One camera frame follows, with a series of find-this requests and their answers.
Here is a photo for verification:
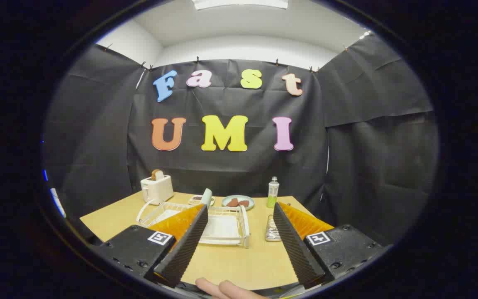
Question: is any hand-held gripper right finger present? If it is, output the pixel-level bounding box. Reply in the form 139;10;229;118
273;202;383;290

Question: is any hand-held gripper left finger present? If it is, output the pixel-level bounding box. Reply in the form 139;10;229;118
91;203;209;288

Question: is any metal wire basket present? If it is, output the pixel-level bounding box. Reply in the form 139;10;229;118
265;214;283;243

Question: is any white dish rack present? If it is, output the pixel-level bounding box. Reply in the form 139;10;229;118
138;201;251;249

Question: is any pale green plate with meat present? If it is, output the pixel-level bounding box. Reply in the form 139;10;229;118
222;195;255;211

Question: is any small white sauce tray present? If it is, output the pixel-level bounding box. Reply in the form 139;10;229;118
188;195;215;206

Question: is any green tea bottle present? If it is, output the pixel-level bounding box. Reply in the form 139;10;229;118
267;176;280;208

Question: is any cream white toaster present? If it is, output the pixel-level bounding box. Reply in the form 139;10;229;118
140;174;174;205

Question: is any black backdrop cloth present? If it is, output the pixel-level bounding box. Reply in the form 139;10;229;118
42;33;441;245

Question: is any ceiling light panel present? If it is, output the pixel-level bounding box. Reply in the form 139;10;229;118
192;0;289;10

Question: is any white toaster cable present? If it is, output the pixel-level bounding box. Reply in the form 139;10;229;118
136;199;156;225

